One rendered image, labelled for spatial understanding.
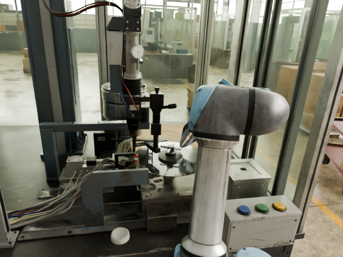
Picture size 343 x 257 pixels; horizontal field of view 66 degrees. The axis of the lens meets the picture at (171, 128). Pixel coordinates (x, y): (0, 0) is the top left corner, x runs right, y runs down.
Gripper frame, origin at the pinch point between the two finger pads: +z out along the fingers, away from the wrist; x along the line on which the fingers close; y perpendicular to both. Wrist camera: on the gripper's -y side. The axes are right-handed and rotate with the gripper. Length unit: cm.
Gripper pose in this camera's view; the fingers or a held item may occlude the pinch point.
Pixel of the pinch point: (182, 145)
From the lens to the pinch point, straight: 123.2
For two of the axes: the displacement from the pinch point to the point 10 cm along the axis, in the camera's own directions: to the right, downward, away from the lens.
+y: -2.2, 1.5, -9.6
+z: -5.6, 7.9, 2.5
